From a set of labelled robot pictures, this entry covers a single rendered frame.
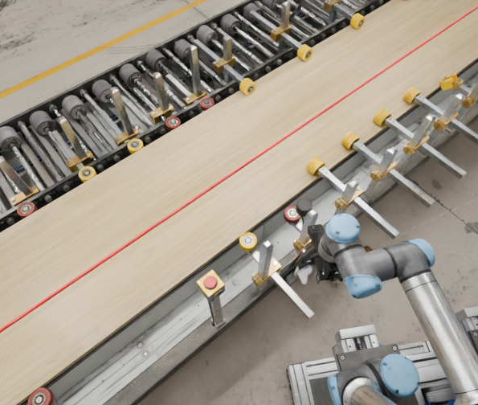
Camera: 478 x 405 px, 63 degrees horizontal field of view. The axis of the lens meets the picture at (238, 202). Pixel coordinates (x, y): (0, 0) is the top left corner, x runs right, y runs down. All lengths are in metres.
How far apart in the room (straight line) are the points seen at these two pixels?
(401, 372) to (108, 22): 4.13
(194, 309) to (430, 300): 1.23
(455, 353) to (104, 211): 1.50
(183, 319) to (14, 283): 0.75
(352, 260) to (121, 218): 1.21
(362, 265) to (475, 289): 2.13
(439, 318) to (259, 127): 1.44
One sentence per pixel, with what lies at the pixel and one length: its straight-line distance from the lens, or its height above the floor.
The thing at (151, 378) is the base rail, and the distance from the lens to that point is 1.83.
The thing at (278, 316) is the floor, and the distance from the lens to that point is 2.57.
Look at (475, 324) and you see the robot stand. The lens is 1.77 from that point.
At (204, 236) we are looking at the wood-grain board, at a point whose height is 0.90.
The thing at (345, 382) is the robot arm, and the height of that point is 1.27.
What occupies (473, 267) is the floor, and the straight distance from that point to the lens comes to 3.09.
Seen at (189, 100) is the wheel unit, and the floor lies 0.83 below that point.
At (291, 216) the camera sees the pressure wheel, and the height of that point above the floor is 0.90.
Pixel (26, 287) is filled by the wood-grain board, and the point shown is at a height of 0.90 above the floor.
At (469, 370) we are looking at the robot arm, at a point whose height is 1.64.
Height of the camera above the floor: 2.48
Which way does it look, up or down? 59 degrees down
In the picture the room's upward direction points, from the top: straight up
